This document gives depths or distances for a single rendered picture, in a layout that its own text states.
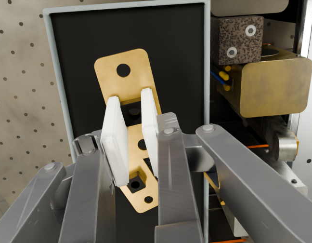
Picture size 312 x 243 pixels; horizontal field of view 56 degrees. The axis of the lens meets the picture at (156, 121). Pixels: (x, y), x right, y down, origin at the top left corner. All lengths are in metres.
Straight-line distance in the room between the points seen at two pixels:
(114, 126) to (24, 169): 0.75
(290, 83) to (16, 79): 0.62
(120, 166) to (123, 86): 0.08
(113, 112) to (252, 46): 0.21
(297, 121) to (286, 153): 0.13
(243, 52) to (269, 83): 0.06
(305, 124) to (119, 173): 0.43
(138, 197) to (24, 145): 0.58
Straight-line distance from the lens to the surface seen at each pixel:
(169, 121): 0.17
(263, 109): 0.40
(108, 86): 0.21
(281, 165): 0.49
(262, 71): 0.39
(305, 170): 0.59
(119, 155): 0.15
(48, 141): 0.84
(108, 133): 0.15
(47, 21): 0.27
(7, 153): 0.89
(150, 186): 0.32
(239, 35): 0.35
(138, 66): 0.21
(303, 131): 0.55
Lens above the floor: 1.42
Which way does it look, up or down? 67 degrees down
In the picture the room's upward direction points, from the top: 169 degrees clockwise
